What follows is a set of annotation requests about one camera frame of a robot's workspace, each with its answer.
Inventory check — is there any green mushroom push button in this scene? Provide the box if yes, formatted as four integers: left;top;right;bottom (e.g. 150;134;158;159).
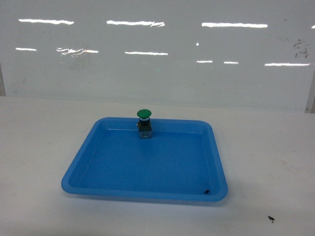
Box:
137;109;152;139

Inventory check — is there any blue plastic tray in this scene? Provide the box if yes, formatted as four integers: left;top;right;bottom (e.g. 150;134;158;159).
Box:
61;118;228;202

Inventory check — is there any grey metal frame post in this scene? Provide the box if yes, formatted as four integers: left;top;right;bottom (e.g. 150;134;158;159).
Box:
305;74;315;114

